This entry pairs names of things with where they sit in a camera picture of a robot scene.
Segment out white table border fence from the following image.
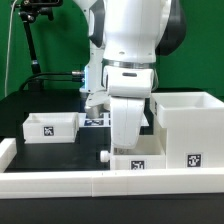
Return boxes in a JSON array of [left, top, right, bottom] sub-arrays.
[[0, 138, 224, 199]]

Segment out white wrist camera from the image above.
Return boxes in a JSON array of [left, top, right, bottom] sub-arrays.
[[85, 91, 110, 119]]

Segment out white fiducial marker sheet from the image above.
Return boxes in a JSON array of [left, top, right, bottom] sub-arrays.
[[77, 111, 150, 128]]

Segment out black base cables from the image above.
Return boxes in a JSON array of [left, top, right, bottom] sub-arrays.
[[18, 69, 86, 92]]

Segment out white drawer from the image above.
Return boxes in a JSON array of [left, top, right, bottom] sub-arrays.
[[100, 135, 166, 170], [23, 112, 79, 144]]

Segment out black camera stand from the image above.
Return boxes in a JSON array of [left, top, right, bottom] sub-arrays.
[[19, 0, 63, 92]]

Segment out white front drawer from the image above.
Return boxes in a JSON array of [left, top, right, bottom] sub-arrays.
[[100, 135, 166, 170]]

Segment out white drawer cabinet box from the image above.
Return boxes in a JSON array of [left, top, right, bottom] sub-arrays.
[[150, 92, 224, 169]]

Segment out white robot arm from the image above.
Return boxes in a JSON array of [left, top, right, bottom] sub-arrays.
[[73, 0, 186, 149]]

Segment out white rear drawer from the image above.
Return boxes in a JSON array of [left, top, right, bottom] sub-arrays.
[[23, 112, 79, 144]]

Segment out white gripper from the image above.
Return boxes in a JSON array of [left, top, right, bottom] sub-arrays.
[[104, 66, 154, 149]]

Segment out white hanging cable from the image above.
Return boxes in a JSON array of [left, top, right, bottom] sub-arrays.
[[3, 0, 20, 98]]

